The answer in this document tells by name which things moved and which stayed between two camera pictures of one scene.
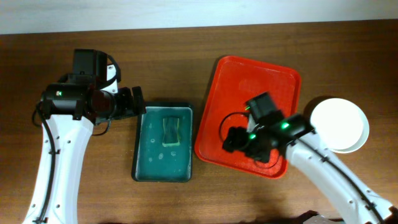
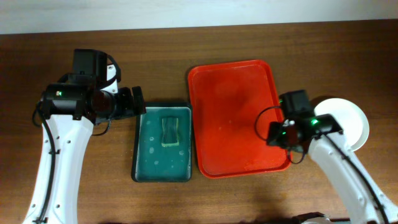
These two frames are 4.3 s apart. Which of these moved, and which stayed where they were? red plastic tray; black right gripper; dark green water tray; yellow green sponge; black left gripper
Moved: red plastic tray; black right gripper
Stayed: dark green water tray; yellow green sponge; black left gripper
